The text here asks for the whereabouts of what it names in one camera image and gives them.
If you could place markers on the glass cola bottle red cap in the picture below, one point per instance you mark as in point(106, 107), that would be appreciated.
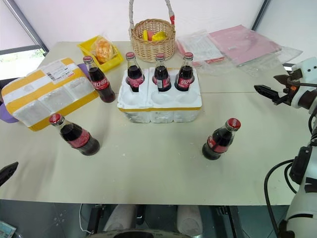
point(185, 78)
point(219, 141)
point(76, 137)
point(161, 77)
point(135, 74)
point(100, 83)

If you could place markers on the pink packet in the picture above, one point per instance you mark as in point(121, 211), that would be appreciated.
point(150, 35)

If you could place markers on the white foam bottle holder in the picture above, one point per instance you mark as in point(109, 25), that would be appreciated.
point(138, 99)

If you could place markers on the yellow and white foam package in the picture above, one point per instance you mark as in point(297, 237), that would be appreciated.
point(37, 96)

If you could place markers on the black table leg frame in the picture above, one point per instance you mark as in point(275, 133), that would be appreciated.
point(230, 220)

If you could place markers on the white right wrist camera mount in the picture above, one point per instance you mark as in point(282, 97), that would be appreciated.
point(308, 70)

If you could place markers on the pink plastic bag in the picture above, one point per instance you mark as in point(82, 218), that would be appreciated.
point(242, 45)

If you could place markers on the bagged orange fruit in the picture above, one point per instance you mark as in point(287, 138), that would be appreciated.
point(104, 50)

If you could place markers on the yellow packet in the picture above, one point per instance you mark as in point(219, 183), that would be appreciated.
point(158, 36)

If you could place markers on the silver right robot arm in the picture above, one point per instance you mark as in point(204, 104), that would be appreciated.
point(305, 198)

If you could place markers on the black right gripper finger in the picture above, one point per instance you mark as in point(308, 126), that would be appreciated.
point(282, 79)
point(268, 93)

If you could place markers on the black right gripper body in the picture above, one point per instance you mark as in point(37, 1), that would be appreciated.
point(286, 96)

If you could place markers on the yellow plastic bin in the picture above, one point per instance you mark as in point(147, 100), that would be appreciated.
point(112, 63)

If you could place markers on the clear plastic bag with paper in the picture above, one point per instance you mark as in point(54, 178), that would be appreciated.
point(198, 49)

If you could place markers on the dark window frame bar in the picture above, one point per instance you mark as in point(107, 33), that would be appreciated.
point(27, 26)
point(260, 13)

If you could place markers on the white rounded robot leg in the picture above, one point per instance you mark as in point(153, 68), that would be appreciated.
point(189, 220)
point(121, 218)

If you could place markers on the dark rounded robot torso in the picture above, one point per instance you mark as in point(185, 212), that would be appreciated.
point(146, 234)

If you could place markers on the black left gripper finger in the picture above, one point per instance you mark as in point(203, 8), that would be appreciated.
point(7, 172)

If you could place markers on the clear teal plastic container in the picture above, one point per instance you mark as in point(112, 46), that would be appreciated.
point(6, 229)

